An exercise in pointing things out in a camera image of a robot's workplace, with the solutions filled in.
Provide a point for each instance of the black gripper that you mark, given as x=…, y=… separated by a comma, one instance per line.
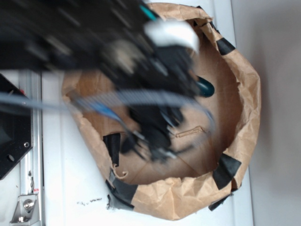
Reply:
x=154, y=132

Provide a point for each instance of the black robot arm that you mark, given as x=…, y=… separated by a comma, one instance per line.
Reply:
x=145, y=56

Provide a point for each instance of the dark green oval case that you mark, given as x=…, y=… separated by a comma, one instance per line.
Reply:
x=206, y=89

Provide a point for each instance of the brown paper bag bin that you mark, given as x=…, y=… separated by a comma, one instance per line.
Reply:
x=212, y=171

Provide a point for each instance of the aluminium extrusion rail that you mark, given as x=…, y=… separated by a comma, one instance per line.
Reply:
x=31, y=166

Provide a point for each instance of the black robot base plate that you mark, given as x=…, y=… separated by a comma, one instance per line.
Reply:
x=15, y=126

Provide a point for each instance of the metal corner bracket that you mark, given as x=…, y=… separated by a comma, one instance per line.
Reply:
x=27, y=211

